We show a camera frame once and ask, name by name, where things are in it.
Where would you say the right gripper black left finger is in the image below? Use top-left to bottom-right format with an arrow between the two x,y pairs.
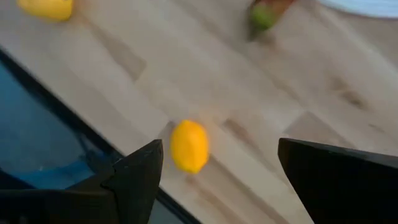
101,139 -> 164,224

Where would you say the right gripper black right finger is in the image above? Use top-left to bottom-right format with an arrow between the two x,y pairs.
277,138 -> 398,224

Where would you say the orange-yellow lemon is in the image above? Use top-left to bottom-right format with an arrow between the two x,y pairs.
170,119 -> 210,175

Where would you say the dark red plump pepper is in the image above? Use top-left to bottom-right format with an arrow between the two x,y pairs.
248,0 -> 295,32

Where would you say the yellow lemon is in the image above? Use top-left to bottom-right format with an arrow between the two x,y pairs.
17,0 -> 74,22

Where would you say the white round plate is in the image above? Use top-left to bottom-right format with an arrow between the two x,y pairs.
320,0 -> 398,19

